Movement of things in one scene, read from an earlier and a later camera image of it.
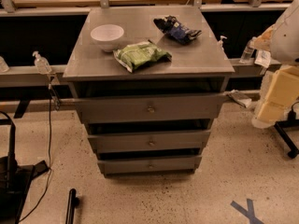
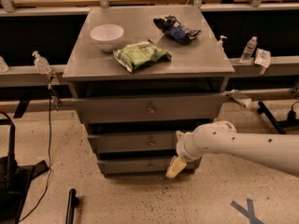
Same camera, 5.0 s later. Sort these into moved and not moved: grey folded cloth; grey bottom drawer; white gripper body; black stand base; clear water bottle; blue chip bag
Moved: white gripper body
Not moved: black stand base; grey bottom drawer; clear water bottle; blue chip bag; grey folded cloth
